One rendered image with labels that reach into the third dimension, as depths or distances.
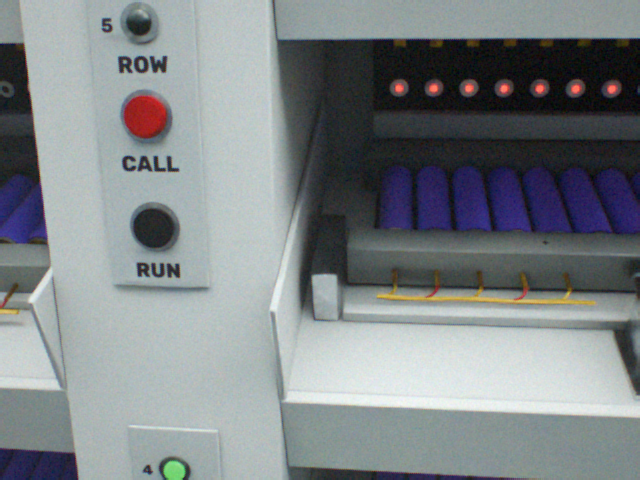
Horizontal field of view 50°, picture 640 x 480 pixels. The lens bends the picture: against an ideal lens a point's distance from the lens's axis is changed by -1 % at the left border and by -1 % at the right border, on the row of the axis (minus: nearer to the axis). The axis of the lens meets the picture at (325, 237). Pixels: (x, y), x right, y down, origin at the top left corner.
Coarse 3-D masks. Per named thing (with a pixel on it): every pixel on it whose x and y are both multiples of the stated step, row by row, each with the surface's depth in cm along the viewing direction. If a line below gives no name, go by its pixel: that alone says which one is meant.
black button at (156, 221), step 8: (152, 208) 27; (136, 216) 27; (144, 216) 27; (152, 216) 27; (160, 216) 27; (168, 216) 27; (136, 224) 27; (144, 224) 27; (152, 224) 27; (160, 224) 27; (168, 224) 27; (136, 232) 27; (144, 232) 27; (152, 232) 27; (160, 232) 27; (168, 232) 27; (144, 240) 27; (152, 240) 27; (160, 240) 27; (168, 240) 27
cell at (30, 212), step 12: (36, 192) 40; (24, 204) 39; (36, 204) 39; (12, 216) 38; (24, 216) 38; (36, 216) 38; (0, 228) 37; (12, 228) 37; (24, 228) 37; (12, 240) 37; (24, 240) 37
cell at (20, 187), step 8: (16, 176) 41; (24, 176) 42; (8, 184) 41; (16, 184) 41; (24, 184) 41; (32, 184) 42; (0, 192) 40; (8, 192) 40; (16, 192) 40; (24, 192) 41; (0, 200) 39; (8, 200) 40; (16, 200) 40; (0, 208) 39; (8, 208) 39; (16, 208) 40; (0, 216) 39; (8, 216) 39; (0, 224) 38
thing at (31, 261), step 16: (0, 256) 34; (16, 256) 34; (32, 256) 34; (48, 256) 34; (0, 272) 34; (16, 272) 34; (32, 272) 34; (0, 288) 35; (16, 288) 34; (32, 288) 34
